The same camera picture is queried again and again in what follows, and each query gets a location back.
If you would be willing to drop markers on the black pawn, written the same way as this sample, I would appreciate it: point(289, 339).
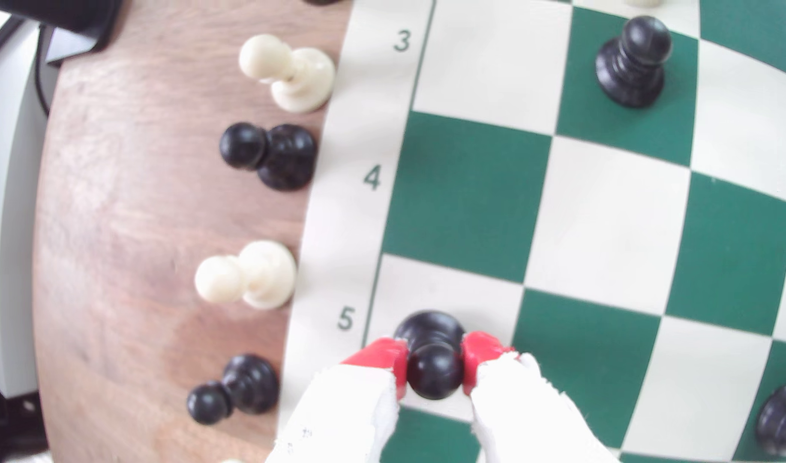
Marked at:
point(280, 157)
point(245, 386)
point(435, 363)
point(634, 64)

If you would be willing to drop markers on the green and white chess mat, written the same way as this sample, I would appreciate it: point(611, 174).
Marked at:
point(611, 218)

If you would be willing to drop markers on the black camera stand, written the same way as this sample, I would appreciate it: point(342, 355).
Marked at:
point(65, 13)

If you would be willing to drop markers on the black knight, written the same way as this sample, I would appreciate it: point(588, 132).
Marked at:
point(321, 1)

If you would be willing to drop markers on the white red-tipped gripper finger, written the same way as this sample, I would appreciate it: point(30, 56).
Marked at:
point(348, 418)
point(521, 411)

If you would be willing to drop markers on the white desk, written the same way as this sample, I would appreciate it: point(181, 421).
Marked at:
point(7, 225)

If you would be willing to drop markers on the white pawn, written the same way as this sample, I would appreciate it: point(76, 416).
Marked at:
point(296, 77)
point(258, 276)

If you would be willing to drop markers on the white rook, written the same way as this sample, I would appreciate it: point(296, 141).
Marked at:
point(644, 2)

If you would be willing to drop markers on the black rook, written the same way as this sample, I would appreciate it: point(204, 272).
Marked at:
point(782, 421)

